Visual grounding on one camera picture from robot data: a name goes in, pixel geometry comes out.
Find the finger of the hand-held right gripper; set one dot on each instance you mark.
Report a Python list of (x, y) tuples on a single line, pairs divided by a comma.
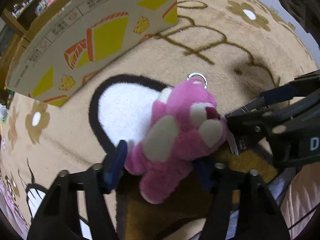
[(277, 93), (247, 120)]

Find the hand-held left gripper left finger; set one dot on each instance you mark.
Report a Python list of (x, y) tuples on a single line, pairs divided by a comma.
[(115, 165)]

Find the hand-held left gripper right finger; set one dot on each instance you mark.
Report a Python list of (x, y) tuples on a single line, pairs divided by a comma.
[(203, 177)]

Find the pink bear plush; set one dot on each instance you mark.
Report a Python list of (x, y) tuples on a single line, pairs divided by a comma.
[(180, 130)]

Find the printed cardboard box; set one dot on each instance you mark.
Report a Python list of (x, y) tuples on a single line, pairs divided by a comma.
[(75, 17)]

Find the black packet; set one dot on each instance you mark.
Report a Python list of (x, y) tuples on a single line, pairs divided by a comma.
[(243, 143)]

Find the pale pink cloth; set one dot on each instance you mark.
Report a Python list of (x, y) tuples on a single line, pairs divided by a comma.
[(302, 200)]

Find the beige flower printed blanket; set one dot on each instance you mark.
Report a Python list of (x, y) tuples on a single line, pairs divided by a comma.
[(225, 55)]

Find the wooden corner shelf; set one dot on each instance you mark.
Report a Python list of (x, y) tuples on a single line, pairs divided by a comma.
[(15, 20)]

